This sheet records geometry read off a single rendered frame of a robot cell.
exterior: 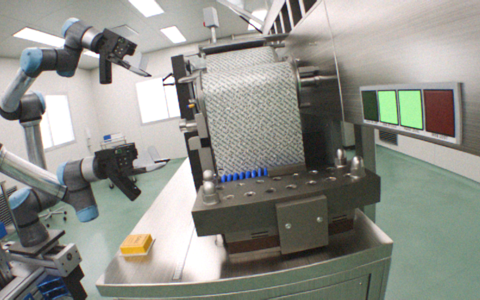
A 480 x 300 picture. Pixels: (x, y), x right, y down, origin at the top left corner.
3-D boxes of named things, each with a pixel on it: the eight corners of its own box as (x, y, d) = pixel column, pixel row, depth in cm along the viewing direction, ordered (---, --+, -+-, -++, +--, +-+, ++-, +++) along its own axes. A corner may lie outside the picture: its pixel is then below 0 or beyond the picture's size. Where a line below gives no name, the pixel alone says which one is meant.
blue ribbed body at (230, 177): (222, 186, 69) (220, 173, 68) (301, 172, 68) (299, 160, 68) (222, 190, 65) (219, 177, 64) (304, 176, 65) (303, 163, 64)
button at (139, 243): (130, 241, 65) (128, 234, 64) (153, 240, 65) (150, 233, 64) (121, 255, 58) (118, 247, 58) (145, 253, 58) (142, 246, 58)
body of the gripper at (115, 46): (131, 41, 65) (101, 25, 63) (117, 67, 66) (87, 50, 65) (140, 46, 72) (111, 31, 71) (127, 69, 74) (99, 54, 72)
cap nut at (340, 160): (332, 164, 63) (330, 147, 63) (345, 162, 63) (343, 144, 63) (337, 168, 60) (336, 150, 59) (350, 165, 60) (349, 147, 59)
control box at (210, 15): (207, 30, 122) (204, 13, 120) (219, 27, 120) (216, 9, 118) (202, 27, 115) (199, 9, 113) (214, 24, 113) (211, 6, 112)
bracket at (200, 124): (203, 208, 83) (185, 115, 77) (223, 205, 83) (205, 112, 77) (202, 214, 78) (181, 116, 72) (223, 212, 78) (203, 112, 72)
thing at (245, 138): (220, 181, 69) (207, 113, 66) (305, 166, 69) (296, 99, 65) (219, 181, 69) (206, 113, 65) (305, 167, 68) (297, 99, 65)
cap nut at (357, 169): (346, 174, 54) (346, 155, 53) (361, 171, 54) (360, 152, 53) (354, 179, 51) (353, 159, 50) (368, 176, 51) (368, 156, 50)
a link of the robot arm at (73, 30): (71, 38, 71) (79, 16, 68) (92, 50, 73) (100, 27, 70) (56, 39, 64) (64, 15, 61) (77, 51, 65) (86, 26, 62)
